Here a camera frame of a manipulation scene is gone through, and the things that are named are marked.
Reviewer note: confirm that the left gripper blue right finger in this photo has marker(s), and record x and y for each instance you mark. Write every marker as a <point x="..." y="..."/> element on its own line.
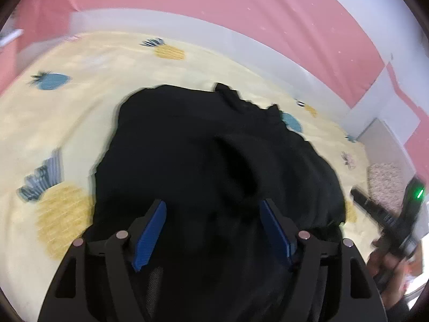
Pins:
<point x="281" y="232"/>

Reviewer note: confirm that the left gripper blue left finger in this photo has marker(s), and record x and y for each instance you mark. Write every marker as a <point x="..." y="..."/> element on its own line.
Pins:
<point x="145" y="232"/>

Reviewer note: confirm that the black long coat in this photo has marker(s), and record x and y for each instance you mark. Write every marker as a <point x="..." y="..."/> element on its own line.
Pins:
<point x="212" y="157"/>

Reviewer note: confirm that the person right hand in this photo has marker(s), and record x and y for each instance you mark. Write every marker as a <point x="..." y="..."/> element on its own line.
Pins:
<point x="400" y="270"/>

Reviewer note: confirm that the speckled floral pillow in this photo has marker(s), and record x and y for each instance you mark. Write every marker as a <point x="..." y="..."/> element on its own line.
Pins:
<point x="386" y="186"/>

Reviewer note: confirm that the grey bed headboard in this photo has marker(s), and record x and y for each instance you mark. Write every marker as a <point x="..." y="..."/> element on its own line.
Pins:
<point x="382" y="146"/>

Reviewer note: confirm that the yellow pineapple print bed quilt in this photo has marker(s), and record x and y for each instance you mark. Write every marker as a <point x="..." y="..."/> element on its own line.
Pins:
<point x="57" y="117"/>

